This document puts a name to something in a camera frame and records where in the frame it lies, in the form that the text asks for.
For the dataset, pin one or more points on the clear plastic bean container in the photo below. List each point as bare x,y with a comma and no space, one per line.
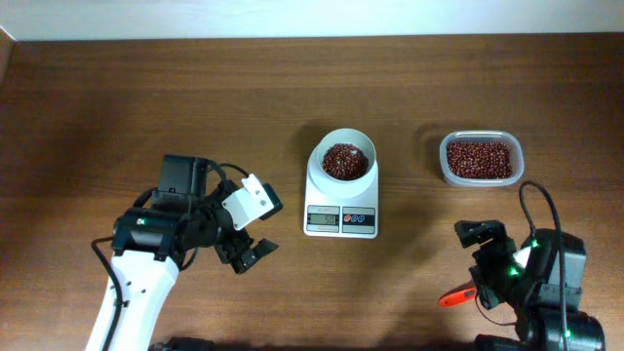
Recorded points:
516,154

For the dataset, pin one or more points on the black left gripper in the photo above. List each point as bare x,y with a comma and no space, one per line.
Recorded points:
229,252

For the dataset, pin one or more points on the red beans in bowl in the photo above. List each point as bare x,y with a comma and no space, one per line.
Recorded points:
344,161

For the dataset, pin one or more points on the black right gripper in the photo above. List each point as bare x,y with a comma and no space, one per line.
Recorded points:
486,263

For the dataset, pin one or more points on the white digital kitchen scale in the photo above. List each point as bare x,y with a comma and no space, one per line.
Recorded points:
340,209

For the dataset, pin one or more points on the orange measuring scoop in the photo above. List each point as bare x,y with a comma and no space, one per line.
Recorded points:
457,296

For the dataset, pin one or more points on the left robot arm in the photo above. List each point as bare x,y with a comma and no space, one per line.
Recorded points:
194,206

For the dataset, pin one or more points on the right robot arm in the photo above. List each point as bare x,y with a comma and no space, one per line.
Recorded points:
541,281

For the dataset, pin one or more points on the white bowl on scale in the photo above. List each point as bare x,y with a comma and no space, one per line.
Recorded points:
351,136

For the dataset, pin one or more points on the black object at table edge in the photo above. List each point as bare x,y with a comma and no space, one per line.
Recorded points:
188,344

